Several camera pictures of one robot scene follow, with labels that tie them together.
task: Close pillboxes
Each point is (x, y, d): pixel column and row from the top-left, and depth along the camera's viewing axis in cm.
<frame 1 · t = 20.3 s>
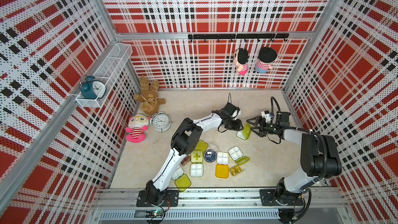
left hand: (242, 127, 97), fingers open
right hand: (251, 123, 90), fingers open
green pillbox white tray: (245, 134, 97), point 2 cm above the table
brown teddy bear: (148, 97, 107), point 10 cm above the table
white alarm clock: (160, 122, 100), point 4 cm above the table
pink owl plush toy: (138, 125, 96), point 7 cm above the table
pink dressed hanging doll: (241, 57, 97), point 33 cm above the table
blue dressed hanging doll: (266, 56, 94), point 35 cm above the table
round blue pillbox: (210, 155, 88), point 2 cm above the table
green pillbox with cross: (197, 156, 88), on the table
small yellow transparent pillbox: (235, 170, 84), on the table
open green pillbox front: (183, 182, 82), on the table

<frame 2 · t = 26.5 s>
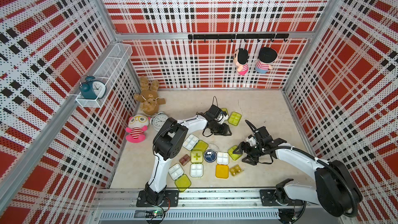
left hand: (229, 132, 93), fingers open
right hand: (239, 155, 82), fingers open
green pillbox white tray: (234, 118, 105), point 2 cm above the table
the other named things where they were.

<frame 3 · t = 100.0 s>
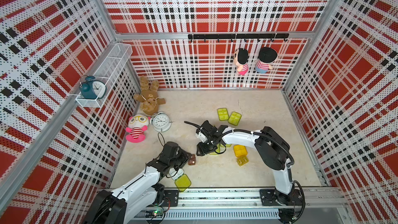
left hand: (193, 155, 86), fingers open
right hand: (203, 152, 87), fingers open
small yellow transparent pillbox: (242, 160, 86), point 2 cm above the table
small brown pillbox: (192, 161, 86), on the table
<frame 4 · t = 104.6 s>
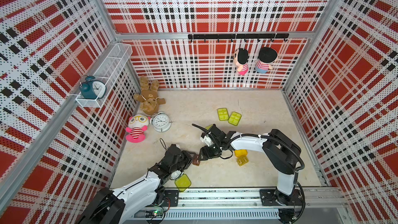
left hand: (198, 155, 85), fingers open
right hand: (205, 158, 85), fingers open
